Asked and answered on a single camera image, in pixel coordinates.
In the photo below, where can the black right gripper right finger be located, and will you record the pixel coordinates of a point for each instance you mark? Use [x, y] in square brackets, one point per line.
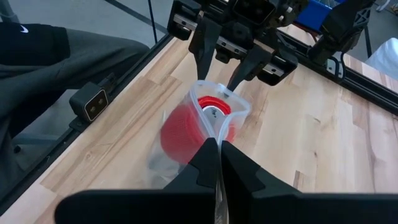
[295, 208]

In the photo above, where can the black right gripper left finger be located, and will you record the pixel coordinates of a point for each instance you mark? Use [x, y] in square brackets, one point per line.
[140, 207]

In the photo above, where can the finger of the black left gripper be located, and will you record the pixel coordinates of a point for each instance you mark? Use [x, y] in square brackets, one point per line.
[205, 46]
[252, 62]

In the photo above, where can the clear plastic bag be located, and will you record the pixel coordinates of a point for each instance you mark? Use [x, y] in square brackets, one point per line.
[199, 93]

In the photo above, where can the red bandage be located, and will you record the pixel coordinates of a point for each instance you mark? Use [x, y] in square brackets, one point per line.
[180, 133]

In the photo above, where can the blue plastic crate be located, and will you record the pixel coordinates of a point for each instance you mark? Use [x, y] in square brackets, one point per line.
[314, 14]

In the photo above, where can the white pedal trash can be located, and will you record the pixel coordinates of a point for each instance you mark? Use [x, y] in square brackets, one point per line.
[385, 59]

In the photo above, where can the person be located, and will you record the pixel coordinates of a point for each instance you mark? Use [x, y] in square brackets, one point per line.
[62, 62]

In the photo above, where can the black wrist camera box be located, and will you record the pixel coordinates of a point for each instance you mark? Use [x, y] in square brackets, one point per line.
[253, 11]

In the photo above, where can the small black camera box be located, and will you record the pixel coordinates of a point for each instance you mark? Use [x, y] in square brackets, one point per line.
[90, 102]

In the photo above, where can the black metal table frame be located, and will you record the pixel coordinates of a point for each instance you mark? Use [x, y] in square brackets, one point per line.
[367, 84]

